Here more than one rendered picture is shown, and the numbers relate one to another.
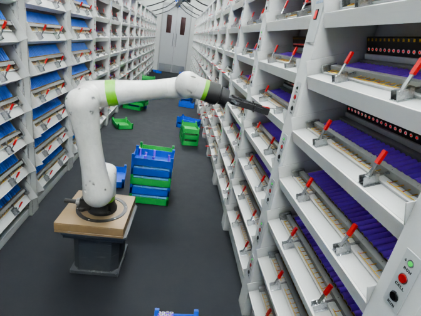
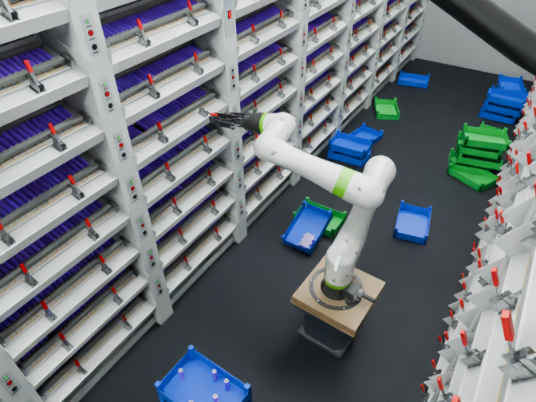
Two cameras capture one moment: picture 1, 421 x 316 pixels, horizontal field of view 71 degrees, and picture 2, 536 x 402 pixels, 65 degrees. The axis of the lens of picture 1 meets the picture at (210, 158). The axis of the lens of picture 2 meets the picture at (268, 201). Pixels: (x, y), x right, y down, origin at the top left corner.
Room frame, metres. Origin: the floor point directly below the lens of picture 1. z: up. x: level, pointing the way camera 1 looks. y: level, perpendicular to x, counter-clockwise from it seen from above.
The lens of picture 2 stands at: (2.46, 1.12, 1.92)
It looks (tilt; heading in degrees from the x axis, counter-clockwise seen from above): 40 degrees down; 222
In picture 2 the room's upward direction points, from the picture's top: 1 degrees counter-clockwise
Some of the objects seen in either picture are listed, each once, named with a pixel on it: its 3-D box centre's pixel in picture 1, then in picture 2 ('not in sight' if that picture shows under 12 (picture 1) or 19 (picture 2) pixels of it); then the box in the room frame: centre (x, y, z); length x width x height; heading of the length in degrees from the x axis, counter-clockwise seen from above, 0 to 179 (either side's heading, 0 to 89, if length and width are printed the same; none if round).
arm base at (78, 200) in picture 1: (91, 202); (347, 289); (1.30, 0.57, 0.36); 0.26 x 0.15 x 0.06; 95
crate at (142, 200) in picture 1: (150, 193); not in sight; (2.05, 0.42, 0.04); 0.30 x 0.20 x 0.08; 97
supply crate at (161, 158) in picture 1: (153, 156); (203, 389); (2.05, 0.42, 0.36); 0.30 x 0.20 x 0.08; 97
